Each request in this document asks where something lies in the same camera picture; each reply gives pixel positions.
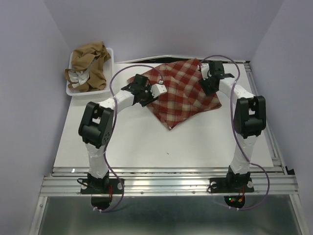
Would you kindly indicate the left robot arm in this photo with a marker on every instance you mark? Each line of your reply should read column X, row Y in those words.
column 97, row 124

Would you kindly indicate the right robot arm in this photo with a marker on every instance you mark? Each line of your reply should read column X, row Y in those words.
column 248, row 120

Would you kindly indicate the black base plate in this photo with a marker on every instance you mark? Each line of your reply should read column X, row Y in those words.
column 111, row 186
column 220, row 185

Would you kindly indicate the aluminium frame rails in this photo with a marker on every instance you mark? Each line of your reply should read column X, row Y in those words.
column 166, row 176

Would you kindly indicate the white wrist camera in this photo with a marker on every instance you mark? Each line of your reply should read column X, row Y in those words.
column 158, row 89
column 204, row 69

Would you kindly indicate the tan brown skirt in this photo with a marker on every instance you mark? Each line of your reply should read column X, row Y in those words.
column 86, row 73

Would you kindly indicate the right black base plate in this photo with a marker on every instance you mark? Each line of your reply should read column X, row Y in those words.
column 220, row 185

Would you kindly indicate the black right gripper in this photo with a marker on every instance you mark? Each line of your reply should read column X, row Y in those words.
column 207, row 90

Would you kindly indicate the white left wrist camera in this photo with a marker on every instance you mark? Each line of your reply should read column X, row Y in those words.
column 158, row 89

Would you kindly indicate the red plaid skirt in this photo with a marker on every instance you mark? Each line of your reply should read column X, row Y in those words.
column 184, row 97

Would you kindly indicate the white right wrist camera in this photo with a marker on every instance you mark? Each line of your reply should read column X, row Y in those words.
column 204, row 69

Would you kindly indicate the white plastic basket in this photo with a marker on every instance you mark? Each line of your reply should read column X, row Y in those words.
column 108, row 68

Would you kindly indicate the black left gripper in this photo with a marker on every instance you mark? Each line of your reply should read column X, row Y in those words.
column 150, row 100

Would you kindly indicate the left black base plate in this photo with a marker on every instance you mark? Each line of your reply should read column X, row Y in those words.
column 111, row 186

